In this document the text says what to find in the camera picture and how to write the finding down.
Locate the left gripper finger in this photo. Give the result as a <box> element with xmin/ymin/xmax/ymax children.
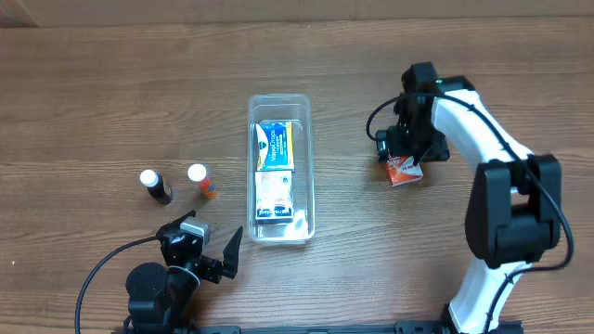
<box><xmin>160</xmin><ymin>210</ymin><xmax>196</xmax><ymax>232</ymax></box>
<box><xmin>222</xmin><ymin>226</ymin><xmax>243</xmax><ymax>278</ymax></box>

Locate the red white small box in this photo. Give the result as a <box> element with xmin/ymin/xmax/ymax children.
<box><xmin>385</xmin><ymin>156</ymin><xmax>423</xmax><ymax>186</ymax></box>

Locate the black tube white cap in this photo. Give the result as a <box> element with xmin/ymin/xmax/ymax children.
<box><xmin>139</xmin><ymin>169</ymin><xmax>173</xmax><ymax>205</ymax></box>

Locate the orange tube white cap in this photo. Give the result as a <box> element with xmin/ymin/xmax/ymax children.
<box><xmin>187</xmin><ymin>163</ymin><xmax>217</xmax><ymax>199</ymax></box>

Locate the white blue Hansaplast box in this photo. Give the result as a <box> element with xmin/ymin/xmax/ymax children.
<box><xmin>254</xmin><ymin>171</ymin><xmax>294</xmax><ymax>225</ymax></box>

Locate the blue yellow VapoDrops box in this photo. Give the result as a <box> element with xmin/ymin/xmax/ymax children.
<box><xmin>255</xmin><ymin>121</ymin><xmax>294</xmax><ymax>172</ymax></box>

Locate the clear plastic container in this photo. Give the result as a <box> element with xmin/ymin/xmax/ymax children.
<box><xmin>247</xmin><ymin>94</ymin><xmax>316</xmax><ymax>244</ymax></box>

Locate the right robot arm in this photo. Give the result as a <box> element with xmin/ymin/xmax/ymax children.
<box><xmin>368</xmin><ymin>62</ymin><xmax>574</xmax><ymax>333</ymax></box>

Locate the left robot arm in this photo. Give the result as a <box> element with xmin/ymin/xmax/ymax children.
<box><xmin>123</xmin><ymin>211</ymin><xmax>243</xmax><ymax>333</ymax></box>

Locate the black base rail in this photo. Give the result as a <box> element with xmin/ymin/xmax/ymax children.
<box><xmin>110</xmin><ymin>319</ymin><xmax>446</xmax><ymax>334</ymax></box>

